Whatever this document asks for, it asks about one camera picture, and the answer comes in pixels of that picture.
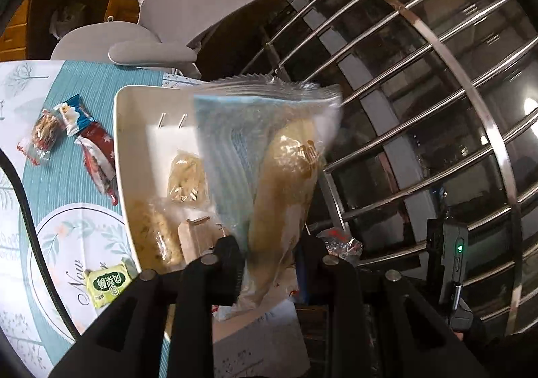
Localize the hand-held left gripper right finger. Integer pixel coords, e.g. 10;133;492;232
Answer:
294;236;492;378

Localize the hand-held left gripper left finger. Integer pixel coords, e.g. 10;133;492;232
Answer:
48;235;245;378

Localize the clear rice cracker packet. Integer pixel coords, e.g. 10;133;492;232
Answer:
134;198;184;266

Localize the clear blue bread packet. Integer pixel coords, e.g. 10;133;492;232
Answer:
193;73;343;322

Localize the white storage box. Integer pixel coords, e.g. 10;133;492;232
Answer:
113;85;314;362

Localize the crumpled clear red packet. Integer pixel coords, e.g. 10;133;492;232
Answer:
316;229;363;266

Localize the white printed paper sheet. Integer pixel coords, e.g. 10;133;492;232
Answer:
211;271;312;362

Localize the small green snack packet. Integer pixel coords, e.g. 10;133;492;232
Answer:
85;258;138;310

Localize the red white snack packet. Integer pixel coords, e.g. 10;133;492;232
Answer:
75;138;119;206

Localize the printed tree tablecloth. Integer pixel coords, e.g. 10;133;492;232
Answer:
0;61;188;371

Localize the dark red snack packet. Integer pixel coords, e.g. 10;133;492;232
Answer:
78;123;116;166

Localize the blue white snack packet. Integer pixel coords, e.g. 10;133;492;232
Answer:
54;94;97;137

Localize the clear nut bar packet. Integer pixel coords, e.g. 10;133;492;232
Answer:
17;109;64;167

